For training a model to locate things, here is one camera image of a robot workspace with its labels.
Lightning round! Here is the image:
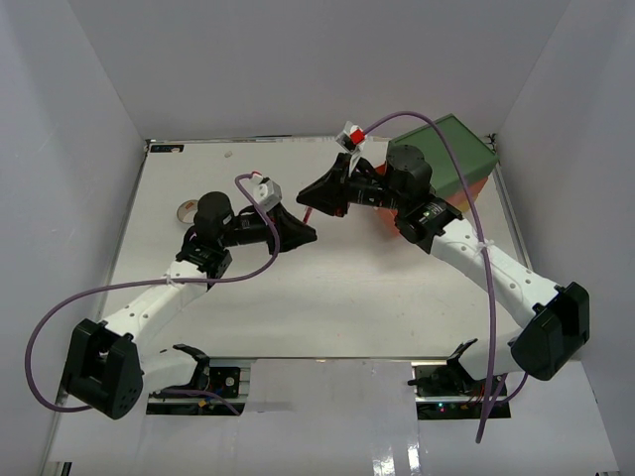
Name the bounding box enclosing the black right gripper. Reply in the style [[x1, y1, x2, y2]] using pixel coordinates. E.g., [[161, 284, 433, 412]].
[[296, 157, 403, 220]]

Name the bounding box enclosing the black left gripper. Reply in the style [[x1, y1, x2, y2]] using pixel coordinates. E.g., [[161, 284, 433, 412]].
[[219, 201, 318, 257]]

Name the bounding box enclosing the red pen refill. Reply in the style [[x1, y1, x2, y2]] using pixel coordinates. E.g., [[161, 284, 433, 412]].
[[303, 207, 313, 224]]

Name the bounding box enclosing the large clear tape roll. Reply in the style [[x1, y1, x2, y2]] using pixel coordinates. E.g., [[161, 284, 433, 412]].
[[177, 199, 198, 224]]

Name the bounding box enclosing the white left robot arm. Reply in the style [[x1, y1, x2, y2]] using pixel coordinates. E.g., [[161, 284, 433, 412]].
[[62, 191, 318, 419]]

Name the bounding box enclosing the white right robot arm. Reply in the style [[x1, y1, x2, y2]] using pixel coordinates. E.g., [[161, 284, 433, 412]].
[[297, 146, 590, 396]]

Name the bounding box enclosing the green drawer cabinet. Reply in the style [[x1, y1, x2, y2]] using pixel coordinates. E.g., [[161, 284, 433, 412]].
[[386, 113, 499, 199]]

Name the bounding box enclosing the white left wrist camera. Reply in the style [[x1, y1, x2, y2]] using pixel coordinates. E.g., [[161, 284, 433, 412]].
[[249, 172, 282, 212]]

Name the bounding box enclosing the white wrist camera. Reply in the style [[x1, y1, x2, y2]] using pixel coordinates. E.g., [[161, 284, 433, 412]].
[[335, 121, 366, 175], [249, 172, 282, 212]]

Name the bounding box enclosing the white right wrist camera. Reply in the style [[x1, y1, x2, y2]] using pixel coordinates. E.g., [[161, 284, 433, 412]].
[[335, 121, 366, 175]]

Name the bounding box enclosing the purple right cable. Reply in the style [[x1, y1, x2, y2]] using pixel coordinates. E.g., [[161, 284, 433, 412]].
[[364, 111, 528, 445]]

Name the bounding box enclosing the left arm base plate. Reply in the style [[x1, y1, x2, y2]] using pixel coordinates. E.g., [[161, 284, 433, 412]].
[[146, 366, 249, 417]]

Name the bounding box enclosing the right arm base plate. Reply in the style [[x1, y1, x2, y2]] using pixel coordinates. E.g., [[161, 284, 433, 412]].
[[408, 360, 486, 421]]

